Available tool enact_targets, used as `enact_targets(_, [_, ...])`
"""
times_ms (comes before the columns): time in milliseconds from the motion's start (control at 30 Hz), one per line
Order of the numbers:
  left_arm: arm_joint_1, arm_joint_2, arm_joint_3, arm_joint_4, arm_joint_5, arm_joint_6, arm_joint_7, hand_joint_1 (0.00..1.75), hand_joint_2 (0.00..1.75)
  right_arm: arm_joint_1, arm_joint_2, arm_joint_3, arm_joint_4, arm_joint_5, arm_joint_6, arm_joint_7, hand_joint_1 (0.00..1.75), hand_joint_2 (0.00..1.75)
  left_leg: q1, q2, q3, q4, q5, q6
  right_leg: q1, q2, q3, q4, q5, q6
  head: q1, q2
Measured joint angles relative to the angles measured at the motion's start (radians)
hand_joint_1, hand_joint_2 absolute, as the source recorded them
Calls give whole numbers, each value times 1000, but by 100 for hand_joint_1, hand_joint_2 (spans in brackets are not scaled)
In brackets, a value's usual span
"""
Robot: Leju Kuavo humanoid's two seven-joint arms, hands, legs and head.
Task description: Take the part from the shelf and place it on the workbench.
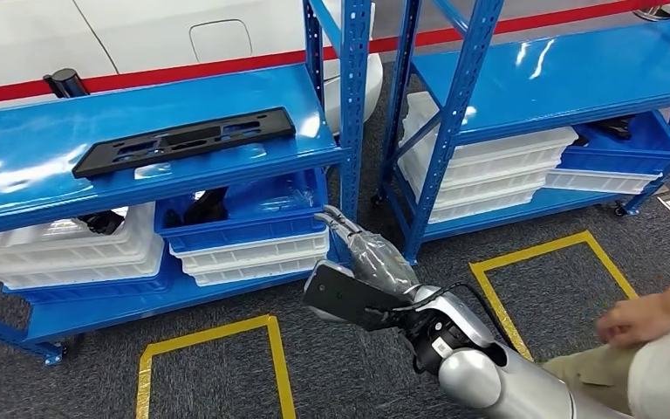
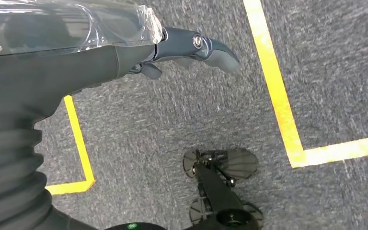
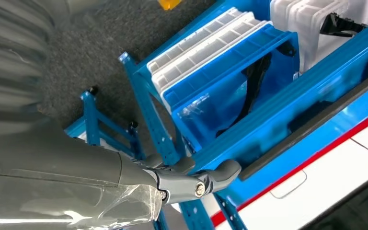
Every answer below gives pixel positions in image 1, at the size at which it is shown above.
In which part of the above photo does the white car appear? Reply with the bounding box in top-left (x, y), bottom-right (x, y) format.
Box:
top-left (0, 0), bottom-right (384, 137)

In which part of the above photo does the blue metal shelf rack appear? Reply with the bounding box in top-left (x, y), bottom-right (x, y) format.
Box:
top-left (0, 0), bottom-right (373, 367)
top-left (372, 0), bottom-right (670, 264)

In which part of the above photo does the black camera bracket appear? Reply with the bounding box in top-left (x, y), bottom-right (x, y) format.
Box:
top-left (302, 263), bottom-right (423, 333)

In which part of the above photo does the black car part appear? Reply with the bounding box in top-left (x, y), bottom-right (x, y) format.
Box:
top-left (571, 115), bottom-right (637, 146)
top-left (164, 188), bottom-right (230, 228)
top-left (78, 209), bottom-right (126, 237)

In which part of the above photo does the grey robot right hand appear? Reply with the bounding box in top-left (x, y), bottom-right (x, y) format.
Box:
top-left (313, 205), bottom-right (421, 296)

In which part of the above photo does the yellow floor tape square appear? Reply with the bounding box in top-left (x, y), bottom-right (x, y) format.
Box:
top-left (135, 314), bottom-right (297, 419)
top-left (469, 230), bottom-right (639, 362)

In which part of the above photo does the black barrier post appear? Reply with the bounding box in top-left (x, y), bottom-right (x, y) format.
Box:
top-left (43, 68), bottom-right (91, 100)

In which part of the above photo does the silver stanchion post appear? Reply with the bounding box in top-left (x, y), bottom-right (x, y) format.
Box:
top-left (632, 0), bottom-right (670, 23)

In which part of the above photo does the black plastic panel part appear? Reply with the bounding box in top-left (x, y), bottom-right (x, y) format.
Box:
top-left (72, 106), bottom-right (297, 181)

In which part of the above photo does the person's hand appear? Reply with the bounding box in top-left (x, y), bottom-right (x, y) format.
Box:
top-left (595, 292), bottom-right (670, 349)

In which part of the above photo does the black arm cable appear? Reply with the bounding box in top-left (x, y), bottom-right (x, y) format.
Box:
top-left (393, 281), bottom-right (521, 354)

